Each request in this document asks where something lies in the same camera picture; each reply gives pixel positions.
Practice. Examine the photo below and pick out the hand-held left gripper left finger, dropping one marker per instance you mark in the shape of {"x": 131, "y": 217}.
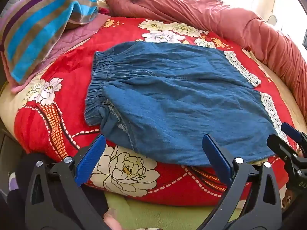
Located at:
{"x": 92, "y": 157}

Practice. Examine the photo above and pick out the purple quilted pillow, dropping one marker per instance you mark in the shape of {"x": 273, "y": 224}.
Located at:
{"x": 72, "y": 40}

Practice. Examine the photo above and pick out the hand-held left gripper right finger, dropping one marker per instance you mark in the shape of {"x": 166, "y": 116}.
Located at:
{"x": 217, "y": 158}

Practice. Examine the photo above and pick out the red floral blanket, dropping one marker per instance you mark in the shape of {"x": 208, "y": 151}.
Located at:
{"x": 72, "y": 76}

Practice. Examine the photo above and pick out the striped blue brown towel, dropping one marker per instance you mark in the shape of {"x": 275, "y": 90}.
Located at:
{"x": 36, "y": 28}

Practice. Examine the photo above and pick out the person's left hand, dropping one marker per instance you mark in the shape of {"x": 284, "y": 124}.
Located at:
{"x": 112, "y": 220}

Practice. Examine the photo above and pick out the blue denim pants lace trim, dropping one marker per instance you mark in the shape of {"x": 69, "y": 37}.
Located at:
{"x": 179, "y": 100}

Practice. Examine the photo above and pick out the salmon pink duvet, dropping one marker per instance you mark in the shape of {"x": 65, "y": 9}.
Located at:
{"x": 215, "y": 16}

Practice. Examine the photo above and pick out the green bed sheet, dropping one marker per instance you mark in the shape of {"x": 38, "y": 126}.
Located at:
{"x": 156, "y": 216}

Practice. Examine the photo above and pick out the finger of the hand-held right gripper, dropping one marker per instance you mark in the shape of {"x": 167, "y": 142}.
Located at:
{"x": 280, "y": 145}
{"x": 291, "y": 130}

